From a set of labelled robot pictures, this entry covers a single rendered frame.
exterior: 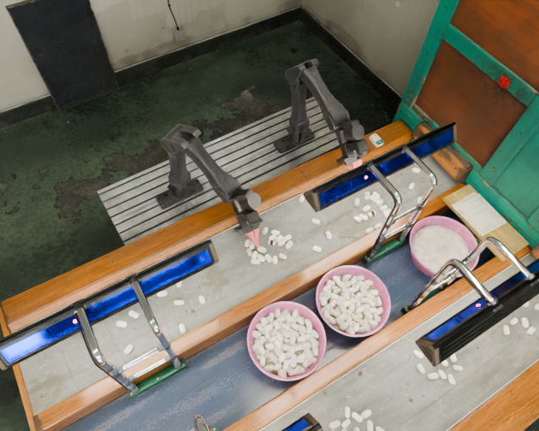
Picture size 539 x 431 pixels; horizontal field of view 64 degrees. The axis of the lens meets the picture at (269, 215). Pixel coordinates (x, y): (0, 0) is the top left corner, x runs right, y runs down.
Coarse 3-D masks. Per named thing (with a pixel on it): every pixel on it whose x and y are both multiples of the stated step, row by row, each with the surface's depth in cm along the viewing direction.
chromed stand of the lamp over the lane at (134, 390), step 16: (80, 304) 112; (144, 304) 113; (80, 320) 110; (160, 336) 113; (96, 352) 106; (112, 368) 113; (128, 368) 119; (176, 368) 143; (128, 384) 129; (144, 384) 140
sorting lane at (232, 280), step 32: (384, 192) 182; (416, 192) 183; (288, 224) 172; (320, 224) 172; (352, 224) 173; (224, 256) 163; (288, 256) 164; (320, 256) 165; (192, 288) 156; (224, 288) 156; (256, 288) 157; (128, 320) 149; (160, 320) 149; (192, 320) 150; (64, 352) 142; (32, 384) 137; (64, 384) 137
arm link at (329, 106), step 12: (312, 60) 166; (288, 72) 171; (300, 72) 165; (312, 72) 165; (312, 84) 165; (324, 84) 166; (324, 96) 164; (324, 108) 164; (336, 108) 164; (336, 120) 163
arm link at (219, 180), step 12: (192, 132) 147; (168, 144) 149; (180, 144) 144; (192, 144) 147; (192, 156) 149; (204, 156) 149; (204, 168) 151; (216, 168) 152; (216, 180) 152; (228, 180) 155; (216, 192) 157; (228, 192) 155
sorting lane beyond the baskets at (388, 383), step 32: (384, 352) 146; (480, 352) 148; (512, 352) 148; (352, 384) 141; (384, 384) 141; (416, 384) 141; (448, 384) 142; (480, 384) 142; (288, 416) 135; (320, 416) 135; (384, 416) 136; (416, 416) 136; (448, 416) 136
